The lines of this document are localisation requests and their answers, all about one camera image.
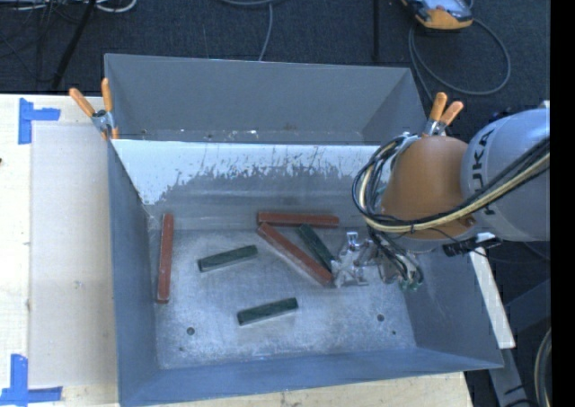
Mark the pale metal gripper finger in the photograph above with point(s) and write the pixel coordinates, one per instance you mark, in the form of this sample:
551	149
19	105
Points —
350	276
351	244

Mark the dark green flat block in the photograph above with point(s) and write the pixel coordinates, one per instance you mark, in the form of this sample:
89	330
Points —
268	311
228	258
315	245

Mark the red-brown flat block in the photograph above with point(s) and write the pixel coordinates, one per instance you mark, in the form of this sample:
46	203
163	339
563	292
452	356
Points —
165	257
296	219
294	252

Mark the grey metal bin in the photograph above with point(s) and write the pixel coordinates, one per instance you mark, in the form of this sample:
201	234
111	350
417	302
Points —
269	342

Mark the pale wood flat board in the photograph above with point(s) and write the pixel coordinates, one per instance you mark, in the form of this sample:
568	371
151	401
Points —
67	252

